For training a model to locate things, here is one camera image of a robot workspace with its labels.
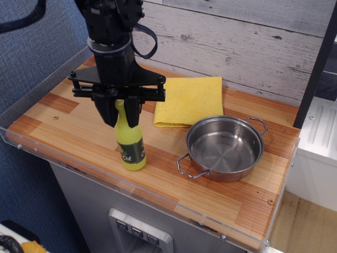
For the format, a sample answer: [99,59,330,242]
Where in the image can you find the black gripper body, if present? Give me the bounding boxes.
[67,45,166,103]

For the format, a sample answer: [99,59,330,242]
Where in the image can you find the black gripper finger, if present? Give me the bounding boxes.
[124,96,142,128]
[93,95,118,128]

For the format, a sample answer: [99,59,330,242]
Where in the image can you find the yellow-green olive oil bottle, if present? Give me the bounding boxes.
[115,100,146,171]

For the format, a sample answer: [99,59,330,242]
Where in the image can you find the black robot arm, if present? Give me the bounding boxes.
[67,1,166,128]

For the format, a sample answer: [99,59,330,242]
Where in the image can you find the yellow folded cloth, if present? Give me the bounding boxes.
[154,76,223,128]

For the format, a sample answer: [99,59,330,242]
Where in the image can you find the clear acrylic table guard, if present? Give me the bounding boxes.
[1,49,300,252]

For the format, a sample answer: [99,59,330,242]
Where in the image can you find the stainless steel pot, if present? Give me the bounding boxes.
[176,115,268,182]

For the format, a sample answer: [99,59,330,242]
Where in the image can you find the grey toy fridge cabinet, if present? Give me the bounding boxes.
[48,161,248,253]

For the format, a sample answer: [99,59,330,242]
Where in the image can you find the silver dispenser panel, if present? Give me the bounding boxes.
[109,208,174,252]

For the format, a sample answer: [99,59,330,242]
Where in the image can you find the orange object bottom left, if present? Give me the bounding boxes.
[21,241,47,253]

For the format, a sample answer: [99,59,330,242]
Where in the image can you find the white toy sink unit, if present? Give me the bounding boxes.
[286,97,336,211]

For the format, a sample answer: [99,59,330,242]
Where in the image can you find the black cable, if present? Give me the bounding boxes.
[130,22,158,60]

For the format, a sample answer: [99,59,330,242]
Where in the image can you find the white aluminium frame corner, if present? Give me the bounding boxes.
[1,224,28,252]

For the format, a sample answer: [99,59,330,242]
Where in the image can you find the black right vertical post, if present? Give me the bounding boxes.
[293,1,336,129]

